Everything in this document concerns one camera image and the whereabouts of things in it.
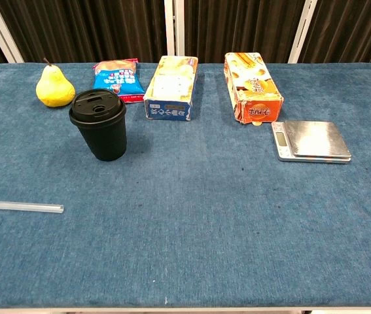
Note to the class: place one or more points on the clear plastic straw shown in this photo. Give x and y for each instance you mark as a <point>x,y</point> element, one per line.
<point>21,206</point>

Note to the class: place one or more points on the blue white cookie box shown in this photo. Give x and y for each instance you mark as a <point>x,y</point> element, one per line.
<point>172,88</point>

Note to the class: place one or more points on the blue table cloth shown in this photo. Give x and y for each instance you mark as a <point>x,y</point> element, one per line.
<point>185,229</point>

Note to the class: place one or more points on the black lidded cup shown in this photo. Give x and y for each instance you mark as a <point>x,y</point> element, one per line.
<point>101,132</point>

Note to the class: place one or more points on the orange snack box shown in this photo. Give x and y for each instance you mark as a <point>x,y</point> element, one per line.
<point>254,88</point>

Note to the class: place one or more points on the blue red snack bag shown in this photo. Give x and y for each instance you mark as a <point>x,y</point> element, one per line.
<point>119,78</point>

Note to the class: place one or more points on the silver digital kitchen scale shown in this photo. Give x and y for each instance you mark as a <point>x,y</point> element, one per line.
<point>316,139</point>

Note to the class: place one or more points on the yellow pear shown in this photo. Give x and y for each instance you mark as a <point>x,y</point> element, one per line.
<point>55,89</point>

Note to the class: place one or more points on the dark brown curtain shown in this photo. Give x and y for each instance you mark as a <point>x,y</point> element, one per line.
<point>83,29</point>

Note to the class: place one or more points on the white frame post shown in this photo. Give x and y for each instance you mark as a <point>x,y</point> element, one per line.
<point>0,29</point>
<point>303,31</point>
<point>174,27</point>

